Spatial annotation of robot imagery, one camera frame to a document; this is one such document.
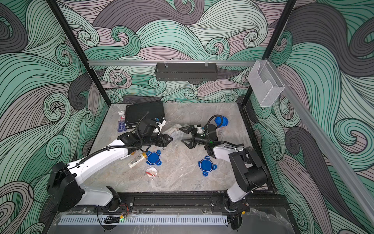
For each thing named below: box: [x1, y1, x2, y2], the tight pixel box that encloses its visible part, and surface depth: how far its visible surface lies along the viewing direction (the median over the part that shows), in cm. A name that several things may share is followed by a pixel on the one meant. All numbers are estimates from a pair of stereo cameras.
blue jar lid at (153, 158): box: [145, 150, 163, 166], surface depth 92 cm
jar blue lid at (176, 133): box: [169, 123, 184, 141], surface depth 84 cm
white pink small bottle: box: [117, 110, 126, 121], surface depth 109 cm
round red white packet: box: [145, 166, 158, 180], surface depth 85 cm
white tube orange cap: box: [127, 152, 147, 169], surface depth 89 cm
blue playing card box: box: [117, 120, 127, 133], surface depth 106 cm
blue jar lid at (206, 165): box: [197, 155, 218, 177], surface depth 89 cm
